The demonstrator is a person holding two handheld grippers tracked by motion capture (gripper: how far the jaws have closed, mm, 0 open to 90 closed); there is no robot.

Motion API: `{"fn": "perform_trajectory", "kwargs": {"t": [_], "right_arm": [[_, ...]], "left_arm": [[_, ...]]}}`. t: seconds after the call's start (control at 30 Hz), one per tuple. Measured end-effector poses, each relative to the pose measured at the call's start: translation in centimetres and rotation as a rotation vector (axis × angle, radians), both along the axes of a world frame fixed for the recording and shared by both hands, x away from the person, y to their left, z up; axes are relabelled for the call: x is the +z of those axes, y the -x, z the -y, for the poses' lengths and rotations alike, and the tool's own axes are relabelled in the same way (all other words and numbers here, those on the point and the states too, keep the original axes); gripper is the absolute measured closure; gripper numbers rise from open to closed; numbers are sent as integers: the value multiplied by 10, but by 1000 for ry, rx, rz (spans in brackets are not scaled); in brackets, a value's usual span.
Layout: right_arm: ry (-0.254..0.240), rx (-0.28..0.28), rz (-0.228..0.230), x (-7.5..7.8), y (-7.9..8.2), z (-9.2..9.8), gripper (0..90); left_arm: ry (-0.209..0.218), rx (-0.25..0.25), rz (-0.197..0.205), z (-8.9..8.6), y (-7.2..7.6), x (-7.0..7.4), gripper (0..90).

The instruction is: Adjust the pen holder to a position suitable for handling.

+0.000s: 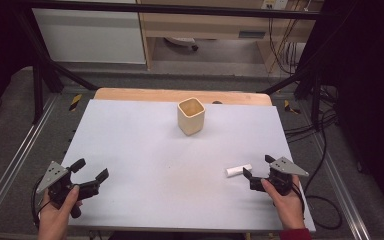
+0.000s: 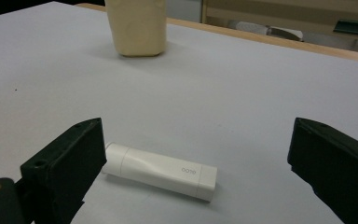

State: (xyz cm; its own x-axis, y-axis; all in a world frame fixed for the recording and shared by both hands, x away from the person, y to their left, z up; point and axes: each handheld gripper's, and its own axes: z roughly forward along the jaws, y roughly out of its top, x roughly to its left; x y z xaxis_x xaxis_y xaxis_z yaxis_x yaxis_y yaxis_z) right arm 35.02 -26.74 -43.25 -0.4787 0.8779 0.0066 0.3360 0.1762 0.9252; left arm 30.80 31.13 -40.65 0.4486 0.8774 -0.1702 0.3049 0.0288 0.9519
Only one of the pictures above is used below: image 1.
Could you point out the person's right hand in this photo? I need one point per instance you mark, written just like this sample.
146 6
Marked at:
286 206

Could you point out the wooden table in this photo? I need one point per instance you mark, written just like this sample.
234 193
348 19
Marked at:
146 94

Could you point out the white cylinder roll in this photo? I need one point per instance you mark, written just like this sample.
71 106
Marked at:
238 170

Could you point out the office chair base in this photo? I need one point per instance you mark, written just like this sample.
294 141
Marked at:
183 41

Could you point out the light wooden desk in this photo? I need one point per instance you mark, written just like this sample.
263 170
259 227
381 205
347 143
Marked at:
206 26

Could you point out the white cabinet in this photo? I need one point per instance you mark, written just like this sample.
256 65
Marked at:
90 36

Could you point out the black metal frame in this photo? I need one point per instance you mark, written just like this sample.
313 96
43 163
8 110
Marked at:
180 8

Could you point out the white board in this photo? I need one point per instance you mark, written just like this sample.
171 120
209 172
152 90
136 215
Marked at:
166 173

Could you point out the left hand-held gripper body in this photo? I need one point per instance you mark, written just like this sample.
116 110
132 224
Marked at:
54 174

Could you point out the black curtain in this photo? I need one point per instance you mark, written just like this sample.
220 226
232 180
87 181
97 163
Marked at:
0 50
370 83

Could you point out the beige square cup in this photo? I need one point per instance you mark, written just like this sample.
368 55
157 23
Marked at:
190 120

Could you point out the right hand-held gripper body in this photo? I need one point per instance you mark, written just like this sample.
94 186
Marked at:
283 175

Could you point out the aluminium floor rail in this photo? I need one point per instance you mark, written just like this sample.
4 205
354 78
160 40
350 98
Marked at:
16 156
343 190

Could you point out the yellow black tape strip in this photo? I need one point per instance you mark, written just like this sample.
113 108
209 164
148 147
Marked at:
291 108
75 102

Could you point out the wall power outlet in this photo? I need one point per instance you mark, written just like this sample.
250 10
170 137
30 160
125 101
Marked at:
274 4

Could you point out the person's left hand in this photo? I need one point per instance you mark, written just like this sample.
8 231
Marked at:
56 218

